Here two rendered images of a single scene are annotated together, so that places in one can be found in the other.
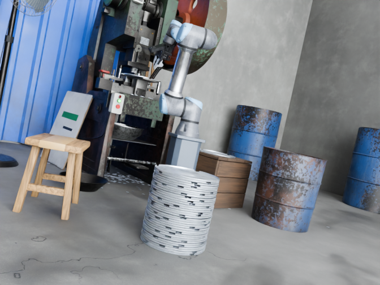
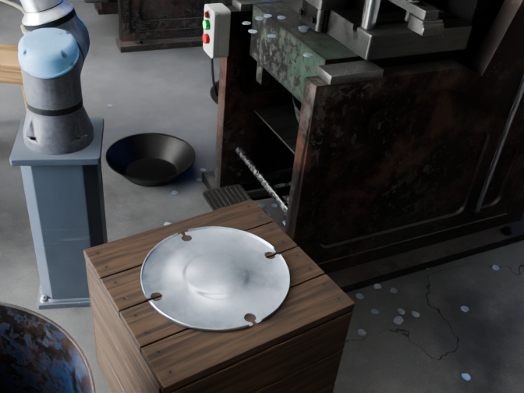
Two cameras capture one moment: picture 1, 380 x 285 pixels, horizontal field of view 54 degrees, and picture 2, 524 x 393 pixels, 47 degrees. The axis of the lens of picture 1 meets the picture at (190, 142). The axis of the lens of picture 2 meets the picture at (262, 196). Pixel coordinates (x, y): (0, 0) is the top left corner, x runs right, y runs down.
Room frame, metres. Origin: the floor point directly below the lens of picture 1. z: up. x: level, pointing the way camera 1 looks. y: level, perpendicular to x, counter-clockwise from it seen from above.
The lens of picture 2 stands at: (2.93, -1.04, 1.16)
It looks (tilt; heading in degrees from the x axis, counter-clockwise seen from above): 35 degrees down; 98
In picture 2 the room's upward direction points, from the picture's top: 6 degrees clockwise
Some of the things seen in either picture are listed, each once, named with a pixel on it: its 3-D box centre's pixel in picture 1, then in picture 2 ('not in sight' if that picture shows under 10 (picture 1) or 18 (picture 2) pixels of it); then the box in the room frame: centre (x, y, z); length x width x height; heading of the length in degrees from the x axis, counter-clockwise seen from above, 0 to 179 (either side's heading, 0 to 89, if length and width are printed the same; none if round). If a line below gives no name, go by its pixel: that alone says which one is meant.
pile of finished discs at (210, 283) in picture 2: (215, 153); (216, 274); (2.74, -0.20, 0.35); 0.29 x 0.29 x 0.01
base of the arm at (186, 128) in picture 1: (188, 128); (57, 118); (2.30, 0.03, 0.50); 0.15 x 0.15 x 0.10
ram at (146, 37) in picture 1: (141, 44); not in sight; (2.90, 0.52, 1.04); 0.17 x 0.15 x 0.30; 37
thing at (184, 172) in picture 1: (187, 172); not in sight; (1.63, -0.02, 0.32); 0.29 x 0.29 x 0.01
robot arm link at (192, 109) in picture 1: (191, 109); (51, 67); (2.30, 0.03, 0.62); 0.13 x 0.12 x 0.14; 108
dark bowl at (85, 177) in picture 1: (83, 182); (151, 163); (2.30, 0.60, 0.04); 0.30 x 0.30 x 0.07
